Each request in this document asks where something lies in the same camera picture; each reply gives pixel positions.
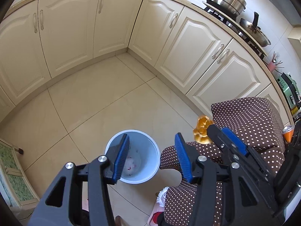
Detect orange container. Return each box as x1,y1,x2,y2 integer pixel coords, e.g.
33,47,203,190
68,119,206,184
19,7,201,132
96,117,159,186
282,125,295,143

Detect light blue trash bin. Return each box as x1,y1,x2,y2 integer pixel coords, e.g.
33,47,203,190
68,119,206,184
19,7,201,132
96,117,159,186
105,129,160,184

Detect green electric cooker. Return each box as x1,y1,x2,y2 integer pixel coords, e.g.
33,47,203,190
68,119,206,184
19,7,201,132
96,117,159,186
274,72,301,114

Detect steel wok with black handle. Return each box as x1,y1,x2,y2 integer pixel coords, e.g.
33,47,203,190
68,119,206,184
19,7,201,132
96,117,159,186
239,12,271,48

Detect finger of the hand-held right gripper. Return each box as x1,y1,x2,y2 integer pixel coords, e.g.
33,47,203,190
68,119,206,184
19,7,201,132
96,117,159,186
222,127,249,157
207,124,245,164

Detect cream kitchen cabinets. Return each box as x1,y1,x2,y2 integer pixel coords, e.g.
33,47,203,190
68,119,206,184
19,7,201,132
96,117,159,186
0,0,291,128

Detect yellow snack bag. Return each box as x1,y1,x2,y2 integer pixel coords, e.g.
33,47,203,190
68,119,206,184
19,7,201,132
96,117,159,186
193,115,215,144

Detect white pink crumpled wrapper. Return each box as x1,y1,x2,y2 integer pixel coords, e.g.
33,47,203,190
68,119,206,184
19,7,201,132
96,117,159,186
124,156,143,176

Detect pink utensil holder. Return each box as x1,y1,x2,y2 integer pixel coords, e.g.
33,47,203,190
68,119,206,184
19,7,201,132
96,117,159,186
268,51,284,72

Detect green glass door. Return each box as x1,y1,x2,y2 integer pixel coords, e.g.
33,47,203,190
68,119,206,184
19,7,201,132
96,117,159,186
0,137,41,208

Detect black gas stove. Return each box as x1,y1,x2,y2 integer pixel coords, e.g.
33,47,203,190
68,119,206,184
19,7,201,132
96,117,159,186
203,0,268,60

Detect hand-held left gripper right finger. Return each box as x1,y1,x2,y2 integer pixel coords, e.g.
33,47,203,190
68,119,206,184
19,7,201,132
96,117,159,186
174,132,283,226

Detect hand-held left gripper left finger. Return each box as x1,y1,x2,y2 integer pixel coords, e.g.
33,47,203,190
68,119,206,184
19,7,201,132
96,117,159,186
27,133,130,226

